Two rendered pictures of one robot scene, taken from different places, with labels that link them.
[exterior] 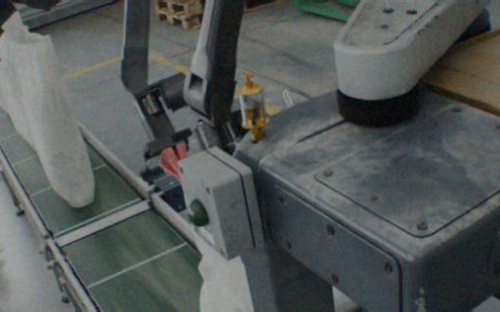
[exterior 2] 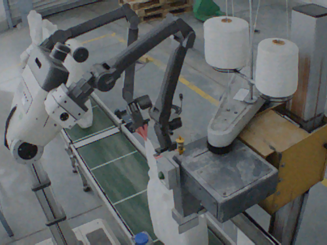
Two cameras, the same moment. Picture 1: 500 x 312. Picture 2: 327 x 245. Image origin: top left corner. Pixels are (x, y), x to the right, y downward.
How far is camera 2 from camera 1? 0.60 m
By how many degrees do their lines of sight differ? 7
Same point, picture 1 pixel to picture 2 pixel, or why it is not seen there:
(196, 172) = (162, 164)
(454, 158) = (238, 170)
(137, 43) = (129, 81)
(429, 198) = (228, 185)
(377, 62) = (220, 137)
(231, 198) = (172, 173)
